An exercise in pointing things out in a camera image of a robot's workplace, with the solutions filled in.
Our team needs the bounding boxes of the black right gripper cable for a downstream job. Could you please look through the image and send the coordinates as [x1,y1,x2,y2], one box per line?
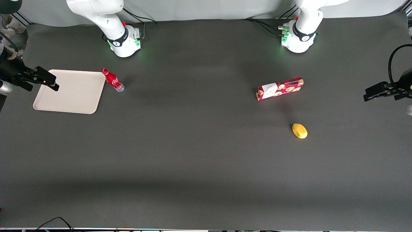
[0,32,19,53]

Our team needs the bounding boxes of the black right arm base cable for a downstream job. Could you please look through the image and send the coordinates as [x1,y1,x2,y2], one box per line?
[122,8,158,41]

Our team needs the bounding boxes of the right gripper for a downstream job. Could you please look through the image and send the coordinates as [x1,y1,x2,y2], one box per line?
[0,48,60,92]

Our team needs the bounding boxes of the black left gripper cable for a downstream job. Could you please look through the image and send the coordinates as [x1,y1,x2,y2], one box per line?
[388,43,412,85]

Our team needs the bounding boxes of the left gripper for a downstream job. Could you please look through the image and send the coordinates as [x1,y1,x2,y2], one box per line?
[364,68,412,102]

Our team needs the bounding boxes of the red coke bottle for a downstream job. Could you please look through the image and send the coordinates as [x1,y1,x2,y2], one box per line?
[101,68,125,92]

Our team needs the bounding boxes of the yellow lemon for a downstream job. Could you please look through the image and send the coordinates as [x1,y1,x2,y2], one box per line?
[292,123,308,139]

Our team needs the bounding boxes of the beige plastic tray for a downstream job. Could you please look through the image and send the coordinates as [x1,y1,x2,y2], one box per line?
[33,69,107,114]

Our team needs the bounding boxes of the red tartan cookie box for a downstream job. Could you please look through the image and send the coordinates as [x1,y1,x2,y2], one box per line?
[256,76,304,101]

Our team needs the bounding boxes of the black cable at table edge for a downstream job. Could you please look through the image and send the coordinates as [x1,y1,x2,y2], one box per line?
[32,217,75,232]

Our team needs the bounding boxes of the dark grey table mat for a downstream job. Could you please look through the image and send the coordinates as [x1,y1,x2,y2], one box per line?
[0,11,412,231]

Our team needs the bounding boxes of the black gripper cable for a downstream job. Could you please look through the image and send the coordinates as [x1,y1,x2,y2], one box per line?
[388,43,412,85]
[0,32,19,53]

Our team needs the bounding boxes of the black left arm base cables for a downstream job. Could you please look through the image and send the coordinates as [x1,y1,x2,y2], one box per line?
[244,5,298,36]

